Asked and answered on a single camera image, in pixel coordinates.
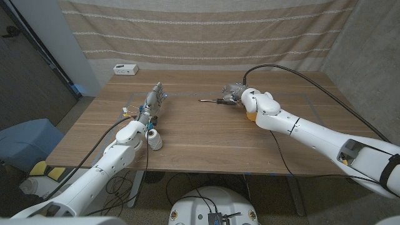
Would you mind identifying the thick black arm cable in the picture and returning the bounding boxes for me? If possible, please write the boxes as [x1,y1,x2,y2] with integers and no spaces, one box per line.
[242,64,391,144]
[45,115,137,199]

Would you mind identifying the beige striped backdrop cloth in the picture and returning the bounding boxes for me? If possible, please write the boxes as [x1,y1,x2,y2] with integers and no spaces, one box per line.
[57,0,359,73]

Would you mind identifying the white power strip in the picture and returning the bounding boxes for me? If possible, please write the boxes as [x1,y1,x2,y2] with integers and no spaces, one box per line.
[112,64,139,76]

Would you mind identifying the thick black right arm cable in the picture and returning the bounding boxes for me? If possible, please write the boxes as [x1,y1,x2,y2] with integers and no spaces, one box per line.
[242,64,391,144]

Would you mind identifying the black door frame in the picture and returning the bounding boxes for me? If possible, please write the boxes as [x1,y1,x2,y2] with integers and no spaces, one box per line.
[0,0,79,101]

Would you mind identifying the black door handle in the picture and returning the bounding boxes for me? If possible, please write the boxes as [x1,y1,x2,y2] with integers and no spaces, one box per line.
[1,26,22,39]

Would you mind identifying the black torso cable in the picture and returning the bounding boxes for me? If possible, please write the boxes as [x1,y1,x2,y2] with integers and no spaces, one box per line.
[165,172,219,214]

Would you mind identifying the grey table leg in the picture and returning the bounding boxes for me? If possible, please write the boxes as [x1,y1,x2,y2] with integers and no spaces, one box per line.
[127,170,146,209]
[286,176,307,217]

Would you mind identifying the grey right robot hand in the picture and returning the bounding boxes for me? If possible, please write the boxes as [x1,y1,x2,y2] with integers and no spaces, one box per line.
[221,82,250,106]

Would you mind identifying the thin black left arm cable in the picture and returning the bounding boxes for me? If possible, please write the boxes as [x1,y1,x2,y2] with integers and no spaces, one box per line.
[82,132,150,217]

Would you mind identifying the person's head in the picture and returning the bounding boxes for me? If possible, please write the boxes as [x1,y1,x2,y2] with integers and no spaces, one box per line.
[0,164,35,216]

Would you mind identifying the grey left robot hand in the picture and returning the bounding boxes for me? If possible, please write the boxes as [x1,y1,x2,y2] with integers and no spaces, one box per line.
[138,82,168,125]

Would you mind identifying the white string spool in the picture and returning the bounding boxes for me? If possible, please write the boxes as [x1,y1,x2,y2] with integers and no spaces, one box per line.
[146,128,164,151]

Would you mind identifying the yellow floor object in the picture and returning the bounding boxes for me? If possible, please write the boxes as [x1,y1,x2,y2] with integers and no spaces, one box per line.
[29,160,66,181]

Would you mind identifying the blue black handled screwdriver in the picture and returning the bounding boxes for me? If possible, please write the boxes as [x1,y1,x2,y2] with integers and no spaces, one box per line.
[198,97,237,106]

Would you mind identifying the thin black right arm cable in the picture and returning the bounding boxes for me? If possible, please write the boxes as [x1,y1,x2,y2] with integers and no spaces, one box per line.
[269,130,381,185]

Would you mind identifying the blue padded seat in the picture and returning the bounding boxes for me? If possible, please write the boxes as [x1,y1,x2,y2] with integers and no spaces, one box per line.
[0,118,65,173]

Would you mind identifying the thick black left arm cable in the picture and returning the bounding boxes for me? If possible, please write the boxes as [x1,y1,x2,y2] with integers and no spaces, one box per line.
[45,115,137,199]

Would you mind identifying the pale sneaker shoe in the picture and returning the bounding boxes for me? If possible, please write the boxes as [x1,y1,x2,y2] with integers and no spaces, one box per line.
[18,177,39,195]

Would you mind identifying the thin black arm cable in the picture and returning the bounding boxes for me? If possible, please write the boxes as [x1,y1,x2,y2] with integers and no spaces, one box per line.
[269,130,381,185]
[82,132,150,217]

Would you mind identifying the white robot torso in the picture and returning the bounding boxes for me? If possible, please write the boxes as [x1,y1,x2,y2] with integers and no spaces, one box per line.
[168,186,259,225]

